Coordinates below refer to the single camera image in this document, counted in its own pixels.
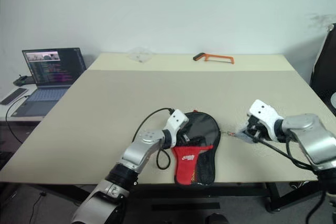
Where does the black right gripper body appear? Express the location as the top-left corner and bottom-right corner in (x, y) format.
(245, 114), (271, 141)

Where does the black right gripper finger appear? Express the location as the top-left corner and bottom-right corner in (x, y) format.
(235, 126), (257, 137)
(236, 134), (259, 145)

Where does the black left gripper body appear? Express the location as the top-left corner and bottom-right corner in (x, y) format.
(175, 121), (192, 148)

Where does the black and red paddle case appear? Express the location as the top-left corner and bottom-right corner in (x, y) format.
(172, 110), (236, 187)

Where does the orange and black hacksaw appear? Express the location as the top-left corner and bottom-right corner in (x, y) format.
(193, 52), (236, 65)

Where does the dark rounded shape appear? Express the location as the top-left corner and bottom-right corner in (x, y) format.
(204, 212), (229, 224)

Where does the black chair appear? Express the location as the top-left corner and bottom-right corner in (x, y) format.
(309, 23), (336, 119)

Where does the clear plastic bag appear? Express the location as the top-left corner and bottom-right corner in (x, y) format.
(128, 46), (153, 63)

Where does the open laptop computer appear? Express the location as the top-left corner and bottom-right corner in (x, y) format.
(10, 47), (88, 117)

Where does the black flat handheld device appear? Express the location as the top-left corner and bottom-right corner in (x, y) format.
(1, 88), (29, 105)

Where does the white side desk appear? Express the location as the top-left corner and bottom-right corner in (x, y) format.
(0, 82), (57, 130)

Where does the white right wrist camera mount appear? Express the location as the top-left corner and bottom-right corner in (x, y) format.
(247, 99), (285, 141)

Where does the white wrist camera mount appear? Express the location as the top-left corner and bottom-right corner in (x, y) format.
(165, 109), (190, 133)
(247, 99), (285, 141)

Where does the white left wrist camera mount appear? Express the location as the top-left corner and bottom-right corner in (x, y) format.
(165, 109), (190, 133)

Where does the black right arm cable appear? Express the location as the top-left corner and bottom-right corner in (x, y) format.
(258, 138), (330, 224)

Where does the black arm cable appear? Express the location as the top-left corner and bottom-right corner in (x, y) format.
(134, 107), (175, 170)
(258, 138), (330, 224)

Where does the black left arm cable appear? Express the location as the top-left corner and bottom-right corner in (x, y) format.
(134, 107), (175, 170)

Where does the black metal table frame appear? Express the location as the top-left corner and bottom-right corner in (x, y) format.
(26, 180), (320, 213)

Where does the black floor cable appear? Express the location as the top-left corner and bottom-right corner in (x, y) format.
(28, 191), (47, 224)

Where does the black laptop cable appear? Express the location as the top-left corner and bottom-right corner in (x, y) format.
(5, 94), (29, 145)

